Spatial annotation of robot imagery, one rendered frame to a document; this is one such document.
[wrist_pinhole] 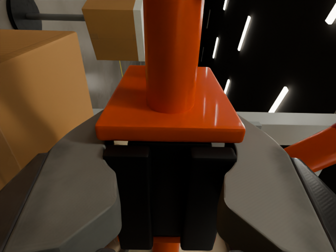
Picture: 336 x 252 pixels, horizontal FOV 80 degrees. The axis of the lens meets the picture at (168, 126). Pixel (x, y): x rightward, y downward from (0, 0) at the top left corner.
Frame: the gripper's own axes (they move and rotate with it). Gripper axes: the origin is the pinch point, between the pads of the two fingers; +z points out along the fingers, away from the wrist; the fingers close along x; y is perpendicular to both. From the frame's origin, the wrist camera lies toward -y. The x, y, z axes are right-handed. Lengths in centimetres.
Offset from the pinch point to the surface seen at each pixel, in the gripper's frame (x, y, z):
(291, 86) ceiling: 277, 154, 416
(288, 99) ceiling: 277, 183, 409
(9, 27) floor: -121, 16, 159
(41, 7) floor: -121, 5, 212
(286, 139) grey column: 77, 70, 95
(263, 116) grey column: 63, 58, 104
